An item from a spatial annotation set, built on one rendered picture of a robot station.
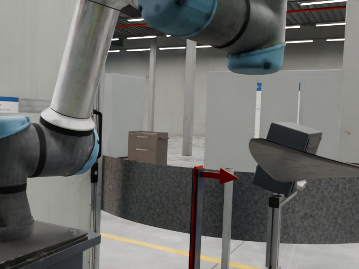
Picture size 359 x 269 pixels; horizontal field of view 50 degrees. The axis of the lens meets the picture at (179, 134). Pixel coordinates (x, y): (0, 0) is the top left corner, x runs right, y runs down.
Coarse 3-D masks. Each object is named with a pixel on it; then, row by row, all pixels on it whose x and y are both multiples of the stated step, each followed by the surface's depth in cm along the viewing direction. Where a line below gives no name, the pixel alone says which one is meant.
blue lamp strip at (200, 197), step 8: (200, 168) 57; (200, 176) 57; (200, 184) 57; (200, 192) 57; (200, 200) 58; (200, 208) 58; (200, 216) 58; (200, 224) 58; (200, 232) 58; (200, 240) 58; (200, 248) 59
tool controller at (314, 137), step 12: (276, 132) 109; (288, 132) 107; (300, 132) 106; (312, 132) 112; (288, 144) 107; (300, 144) 106; (312, 144) 113; (264, 180) 111; (276, 180) 109; (300, 180) 114; (276, 192) 109; (288, 192) 108
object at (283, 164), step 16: (256, 144) 41; (272, 144) 39; (256, 160) 51; (272, 160) 49; (288, 160) 46; (304, 160) 44; (320, 160) 39; (336, 160) 39; (272, 176) 57; (288, 176) 56; (304, 176) 55; (320, 176) 54; (336, 176) 53; (352, 176) 52
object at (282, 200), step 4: (296, 192) 124; (272, 196) 104; (284, 196) 108; (288, 196) 114; (292, 196) 118; (268, 200) 105; (272, 200) 104; (276, 200) 104; (280, 200) 105; (284, 200) 109; (288, 200) 114; (268, 204) 105; (272, 204) 104; (276, 204) 104; (280, 204) 105
